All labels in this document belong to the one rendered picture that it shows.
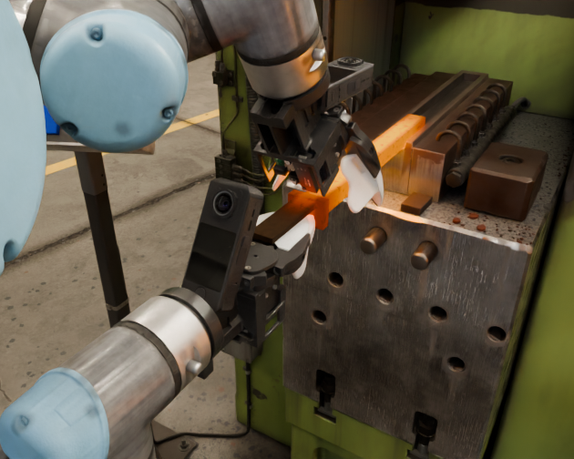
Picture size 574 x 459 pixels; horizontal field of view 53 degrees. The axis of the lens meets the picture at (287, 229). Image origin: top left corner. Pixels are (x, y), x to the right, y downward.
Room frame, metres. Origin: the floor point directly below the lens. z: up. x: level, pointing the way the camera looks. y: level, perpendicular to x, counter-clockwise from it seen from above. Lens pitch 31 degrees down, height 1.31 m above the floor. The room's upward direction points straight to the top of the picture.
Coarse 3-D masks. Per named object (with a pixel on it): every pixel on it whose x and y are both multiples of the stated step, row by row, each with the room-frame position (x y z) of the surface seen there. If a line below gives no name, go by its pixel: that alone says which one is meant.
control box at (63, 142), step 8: (48, 136) 0.87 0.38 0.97; (56, 136) 0.87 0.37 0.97; (64, 136) 0.86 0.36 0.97; (48, 144) 0.86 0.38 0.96; (56, 144) 0.86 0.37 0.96; (64, 144) 0.86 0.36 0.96; (72, 144) 0.86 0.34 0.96; (80, 144) 0.86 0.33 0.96; (152, 144) 0.91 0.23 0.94; (104, 152) 0.92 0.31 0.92; (112, 152) 0.91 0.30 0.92; (120, 152) 0.90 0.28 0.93; (128, 152) 0.90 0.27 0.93; (136, 152) 0.89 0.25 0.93; (144, 152) 0.88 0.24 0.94; (152, 152) 0.90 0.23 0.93
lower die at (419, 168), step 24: (384, 96) 1.05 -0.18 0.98; (408, 96) 1.02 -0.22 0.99; (432, 96) 0.98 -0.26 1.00; (360, 120) 0.92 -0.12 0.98; (384, 120) 0.89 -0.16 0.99; (432, 120) 0.86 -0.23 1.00; (480, 120) 0.91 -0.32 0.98; (408, 144) 0.77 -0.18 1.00; (432, 144) 0.78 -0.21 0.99; (456, 144) 0.79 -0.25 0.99; (384, 168) 0.79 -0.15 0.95; (408, 168) 0.77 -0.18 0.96; (432, 168) 0.75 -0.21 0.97; (408, 192) 0.77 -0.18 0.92; (432, 192) 0.75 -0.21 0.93
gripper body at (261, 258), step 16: (256, 256) 0.45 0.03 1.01; (272, 256) 0.45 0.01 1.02; (256, 272) 0.42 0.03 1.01; (176, 288) 0.39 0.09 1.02; (240, 288) 0.42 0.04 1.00; (256, 288) 0.42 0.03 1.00; (272, 288) 0.45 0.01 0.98; (192, 304) 0.37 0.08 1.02; (208, 304) 0.38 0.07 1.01; (240, 304) 0.42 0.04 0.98; (256, 304) 0.41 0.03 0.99; (272, 304) 0.44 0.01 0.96; (208, 320) 0.36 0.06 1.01; (224, 320) 0.41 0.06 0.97; (240, 320) 0.42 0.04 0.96; (256, 320) 0.41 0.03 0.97; (224, 336) 0.40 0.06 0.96; (240, 336) 0.42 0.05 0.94; (256, 336) 0.41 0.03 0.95; (208, 368) 0.37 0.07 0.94
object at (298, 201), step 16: (400, 128) 0.80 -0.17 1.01; (416, 128) 0.82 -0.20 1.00; (384, 144) 0.74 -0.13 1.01; (400, 144) 0.77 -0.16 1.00; (384, 160) 0.72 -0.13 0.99; (336, 176) 0.63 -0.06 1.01; (304, 192) 0.57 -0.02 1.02; (320, 192) 0.59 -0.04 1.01; (336, 192) 0.59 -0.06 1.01; (288, 208) 0.54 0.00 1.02; (304, 208) 0.54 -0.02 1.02; (320, 208) 0.55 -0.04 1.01; (272, 224) 0.50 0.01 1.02; (288, 224) 0.50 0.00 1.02; (320, 224) 0.55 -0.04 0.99; (272, 240) 0.48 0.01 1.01
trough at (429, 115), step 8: (456, 80) 1.10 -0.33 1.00; (464, 80) 1.13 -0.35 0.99; (472, 80) 1.12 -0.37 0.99; (448, 88) 1.05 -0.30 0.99; (456, 88) 1.07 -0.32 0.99; (464, 88) 1.07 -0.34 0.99; (440, 96) 1.01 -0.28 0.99; (448, 96) 1.03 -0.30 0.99; (456, 96) 1.03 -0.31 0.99; (432, 104) 0.97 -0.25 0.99; (440, 104) 0.98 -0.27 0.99; (416, 112) 0.91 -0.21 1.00; (424, 112) 0.94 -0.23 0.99; (432, 112) 0.94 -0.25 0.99
